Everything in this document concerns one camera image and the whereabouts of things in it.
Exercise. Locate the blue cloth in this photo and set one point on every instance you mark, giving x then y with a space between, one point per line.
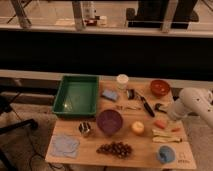
64 146

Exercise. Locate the white plastic cup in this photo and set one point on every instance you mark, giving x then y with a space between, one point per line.
122 81

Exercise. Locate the bunch of dark grapes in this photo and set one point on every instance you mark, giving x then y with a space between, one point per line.
118 149

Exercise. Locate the blue sponge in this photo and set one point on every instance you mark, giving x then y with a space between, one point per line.
110 95

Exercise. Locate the black handled knife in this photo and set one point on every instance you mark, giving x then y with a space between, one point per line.
146 105

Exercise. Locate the green plastic tray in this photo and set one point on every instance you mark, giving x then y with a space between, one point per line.
77 96

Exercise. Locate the black rectangular block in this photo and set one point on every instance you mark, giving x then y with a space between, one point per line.
161 107

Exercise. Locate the purple bowl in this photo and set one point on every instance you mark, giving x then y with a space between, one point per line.
109 122

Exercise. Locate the small metal utensil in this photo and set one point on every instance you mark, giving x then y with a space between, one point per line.
120 107

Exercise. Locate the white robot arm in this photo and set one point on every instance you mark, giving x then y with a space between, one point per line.
197 100

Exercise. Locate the small metal can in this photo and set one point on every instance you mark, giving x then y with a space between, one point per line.
130 94

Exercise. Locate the metal cup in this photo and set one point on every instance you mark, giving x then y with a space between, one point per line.
85 129

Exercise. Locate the blue plastic cup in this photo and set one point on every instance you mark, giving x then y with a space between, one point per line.
165 154

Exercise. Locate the yellow round fruit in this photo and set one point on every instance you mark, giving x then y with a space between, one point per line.
138 127

